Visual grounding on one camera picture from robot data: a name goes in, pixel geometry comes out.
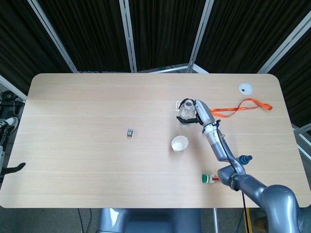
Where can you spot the left robot hand black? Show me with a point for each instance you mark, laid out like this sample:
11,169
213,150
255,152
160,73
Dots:
15,168

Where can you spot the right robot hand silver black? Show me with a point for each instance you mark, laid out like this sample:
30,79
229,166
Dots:
205,111

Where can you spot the transparent water bottle green label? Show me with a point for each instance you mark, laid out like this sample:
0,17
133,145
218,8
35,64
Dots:
186,111

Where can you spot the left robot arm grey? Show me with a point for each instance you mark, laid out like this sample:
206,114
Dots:
1,157

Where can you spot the small white paper cup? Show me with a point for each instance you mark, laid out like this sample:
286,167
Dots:
179,143

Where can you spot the white black sneaker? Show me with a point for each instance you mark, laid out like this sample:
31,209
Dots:
11,122

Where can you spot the silver partition base bar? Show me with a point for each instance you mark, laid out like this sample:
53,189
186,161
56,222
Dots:
177,68

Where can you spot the green and white toy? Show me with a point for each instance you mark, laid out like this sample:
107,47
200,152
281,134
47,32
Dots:
206,178

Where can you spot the small grey teal cube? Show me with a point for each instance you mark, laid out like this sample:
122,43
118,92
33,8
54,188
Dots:
130,133

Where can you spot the silver table leg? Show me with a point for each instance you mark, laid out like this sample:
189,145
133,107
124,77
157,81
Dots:
216,221

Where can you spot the grey robot torso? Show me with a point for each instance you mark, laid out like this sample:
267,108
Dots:
145,221

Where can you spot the silver partition post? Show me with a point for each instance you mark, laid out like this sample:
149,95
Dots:
52,36
200,36
302,132
284,42
128,36
12,87

